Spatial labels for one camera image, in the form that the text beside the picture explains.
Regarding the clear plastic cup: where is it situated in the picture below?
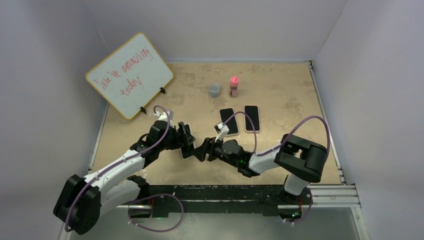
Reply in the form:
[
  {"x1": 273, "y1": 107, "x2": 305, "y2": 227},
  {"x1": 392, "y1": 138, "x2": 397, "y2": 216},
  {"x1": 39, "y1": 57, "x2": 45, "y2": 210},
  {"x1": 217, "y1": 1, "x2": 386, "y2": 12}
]
[{"x1": 208, "y1": 82, "x2": 221, "y2": 98}]

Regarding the yellow framed whiteboard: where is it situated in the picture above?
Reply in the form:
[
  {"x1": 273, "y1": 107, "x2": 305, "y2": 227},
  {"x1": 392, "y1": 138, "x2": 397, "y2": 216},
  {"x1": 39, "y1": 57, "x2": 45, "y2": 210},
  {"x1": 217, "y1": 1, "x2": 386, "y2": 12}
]
[{"x1": 85, "y1": 32, "x2": 174, "y2": 120}]

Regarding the phone in pink case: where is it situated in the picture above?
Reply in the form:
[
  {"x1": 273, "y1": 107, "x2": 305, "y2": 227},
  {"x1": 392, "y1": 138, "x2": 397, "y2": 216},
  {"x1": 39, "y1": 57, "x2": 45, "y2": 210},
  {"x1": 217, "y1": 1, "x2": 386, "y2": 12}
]
[{"x1": 243, "y1": 105, "x2": 261, "y2": 133}]

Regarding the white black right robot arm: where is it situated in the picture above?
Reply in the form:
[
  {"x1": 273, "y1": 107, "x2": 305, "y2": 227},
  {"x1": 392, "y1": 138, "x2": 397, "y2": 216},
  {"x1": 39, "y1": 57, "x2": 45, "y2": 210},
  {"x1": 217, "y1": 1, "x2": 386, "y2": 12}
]
[{"x1": 192, "y1": 134, "x2": 329, "y2": 204}]

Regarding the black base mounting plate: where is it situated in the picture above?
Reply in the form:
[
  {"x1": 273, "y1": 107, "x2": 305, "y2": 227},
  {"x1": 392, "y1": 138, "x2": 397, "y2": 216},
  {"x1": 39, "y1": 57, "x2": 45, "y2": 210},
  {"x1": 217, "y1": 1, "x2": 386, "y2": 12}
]
[{"x1": 137, "y1": 184, "x2": 313, "y2": 219}]

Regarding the phone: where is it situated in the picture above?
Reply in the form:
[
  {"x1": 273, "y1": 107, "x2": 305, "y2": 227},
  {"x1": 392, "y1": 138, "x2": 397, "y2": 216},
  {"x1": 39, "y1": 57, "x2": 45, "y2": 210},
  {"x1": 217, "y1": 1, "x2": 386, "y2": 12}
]
[
  {"x1": 243, "y1": 105, "x2": 261, "y2": 133},
  {"x1": 219, "y1": 108, "x2": 240, "y2": 136},
  {"x1": 180, "y1": 124, "x2": 196, "y2": 159}
]

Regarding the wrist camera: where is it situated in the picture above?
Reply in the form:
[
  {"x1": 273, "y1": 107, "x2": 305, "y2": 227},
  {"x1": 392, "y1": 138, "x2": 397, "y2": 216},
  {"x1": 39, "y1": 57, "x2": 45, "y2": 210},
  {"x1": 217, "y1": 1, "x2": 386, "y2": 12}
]
[
  {"x1": 154, "y1": 110, "x2": 174, "y2": 123},
  {"x1": 214, "y1": 122, "x2": 229, "y2": 143}
]

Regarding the pink capped marker jar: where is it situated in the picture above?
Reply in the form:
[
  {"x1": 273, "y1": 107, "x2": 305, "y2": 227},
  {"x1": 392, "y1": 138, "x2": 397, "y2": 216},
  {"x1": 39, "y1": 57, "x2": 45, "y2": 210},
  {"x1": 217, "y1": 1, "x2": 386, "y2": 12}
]
[{"x1": 229, "y1": 76, "x2": 239, "y2": 98}]

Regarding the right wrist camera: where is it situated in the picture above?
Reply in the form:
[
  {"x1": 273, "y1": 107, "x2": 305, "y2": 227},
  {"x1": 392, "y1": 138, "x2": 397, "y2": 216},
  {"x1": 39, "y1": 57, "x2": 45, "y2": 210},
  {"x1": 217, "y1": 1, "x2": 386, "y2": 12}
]
[{"x1": 214, "y1": 122, "x2": 229, "y2": 143}]

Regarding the aluminium table edge rail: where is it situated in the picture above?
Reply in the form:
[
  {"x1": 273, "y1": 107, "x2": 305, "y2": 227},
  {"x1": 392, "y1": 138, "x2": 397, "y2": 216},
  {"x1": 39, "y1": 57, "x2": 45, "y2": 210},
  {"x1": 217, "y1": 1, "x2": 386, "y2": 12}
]
[{"x1": 308, "y1": 60, "x2": 346, "y2": 185}]

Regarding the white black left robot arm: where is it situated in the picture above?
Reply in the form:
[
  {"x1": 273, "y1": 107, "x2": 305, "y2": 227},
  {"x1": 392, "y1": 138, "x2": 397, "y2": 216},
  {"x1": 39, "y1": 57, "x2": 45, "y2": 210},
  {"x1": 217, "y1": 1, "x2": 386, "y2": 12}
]
[{"x1": 53, "y1": 119, "x2": 195, "y2": 235}]

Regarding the phone in beige case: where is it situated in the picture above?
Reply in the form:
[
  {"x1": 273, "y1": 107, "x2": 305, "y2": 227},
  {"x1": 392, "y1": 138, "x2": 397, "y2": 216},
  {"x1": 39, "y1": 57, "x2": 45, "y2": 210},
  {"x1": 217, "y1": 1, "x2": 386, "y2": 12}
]
[{"x1": 219, "y1": 108, "x2": 240, "y2": 136}]

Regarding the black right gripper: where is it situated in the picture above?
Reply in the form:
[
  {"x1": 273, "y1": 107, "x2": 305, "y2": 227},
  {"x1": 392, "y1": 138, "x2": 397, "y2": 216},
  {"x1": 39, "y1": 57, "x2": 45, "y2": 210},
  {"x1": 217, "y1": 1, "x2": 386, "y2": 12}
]
[{"x1": 191, "y1": 134, "x2": 239, "y2": 168}]

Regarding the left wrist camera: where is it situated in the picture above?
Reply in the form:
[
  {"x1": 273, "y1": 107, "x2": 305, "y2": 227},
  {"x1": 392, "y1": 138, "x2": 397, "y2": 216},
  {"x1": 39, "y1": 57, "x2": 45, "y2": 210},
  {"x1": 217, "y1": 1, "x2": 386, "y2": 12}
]
[{"x1": 154, "y1": 110, "x2": 174, "y2": 123}]

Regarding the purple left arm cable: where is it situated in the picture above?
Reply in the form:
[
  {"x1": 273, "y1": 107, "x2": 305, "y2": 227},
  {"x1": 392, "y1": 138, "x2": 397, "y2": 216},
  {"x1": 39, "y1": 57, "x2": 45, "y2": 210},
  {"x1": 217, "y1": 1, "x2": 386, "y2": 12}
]
[{"x1": 63, "y1": 105, "x2": 172, "y2": 233}]

